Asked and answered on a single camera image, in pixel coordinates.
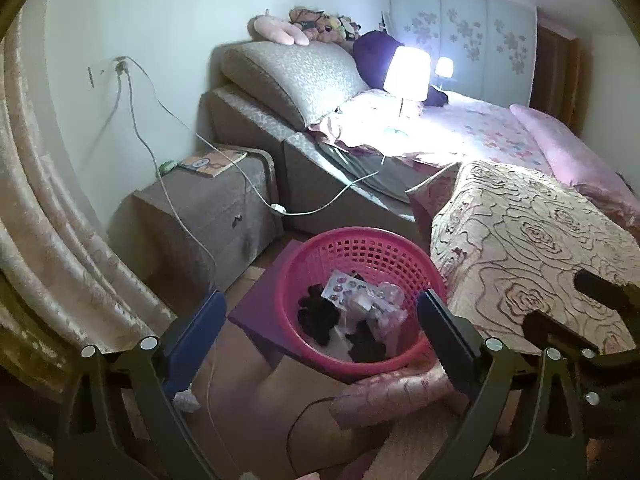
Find clear plastic wrapper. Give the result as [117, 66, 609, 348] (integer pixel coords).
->
[344, 288, 408, 335]

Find black trash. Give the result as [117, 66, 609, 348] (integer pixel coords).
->
[297, 284, 340, 347]

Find pink plastic trash basket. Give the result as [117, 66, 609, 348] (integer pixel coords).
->
[274, 226, 446, 380]

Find beige curtain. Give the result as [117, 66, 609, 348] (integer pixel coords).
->
[0, 8, 177, 391]

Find rose patterned bedspread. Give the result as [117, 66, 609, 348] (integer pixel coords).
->
[328, 160, 640, 428]

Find purple floor mat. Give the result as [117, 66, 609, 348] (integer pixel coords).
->
[228, 240, 300, 370]

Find brown bedside cabinet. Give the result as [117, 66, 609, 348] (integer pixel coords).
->
[107, 148, 283, 295]

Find pink folded quilt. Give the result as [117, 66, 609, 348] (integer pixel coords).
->
[510, 104, 639, 237]

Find crumpled silver white packaging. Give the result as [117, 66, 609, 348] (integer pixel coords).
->
[321, 270, 368, 306]

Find book on cabinet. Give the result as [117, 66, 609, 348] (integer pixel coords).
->
[178, 148, 247, 178]

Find floral pink bed sheet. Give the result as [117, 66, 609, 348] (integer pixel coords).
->
[307, 90, 552, 174]

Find floral sliding wardrobe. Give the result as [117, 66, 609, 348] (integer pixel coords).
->
[390, 0, 537, 107]

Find lit white table lamp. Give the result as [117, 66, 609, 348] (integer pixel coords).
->
[383, 46, 432, 116]

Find grey bed headboard cushion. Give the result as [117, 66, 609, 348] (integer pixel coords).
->
[221, 41, 369, 130]

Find dark purple clothing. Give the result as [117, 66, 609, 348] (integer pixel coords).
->
[352, 30, 449, 107]

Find brown plush toys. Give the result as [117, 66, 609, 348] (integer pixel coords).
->
[288, 6, 361, 44]

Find white charging cable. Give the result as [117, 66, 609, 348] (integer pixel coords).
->
[114, 54, 461, 441]

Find wall socket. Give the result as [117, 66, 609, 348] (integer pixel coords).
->
[88, 56, 127, 89]

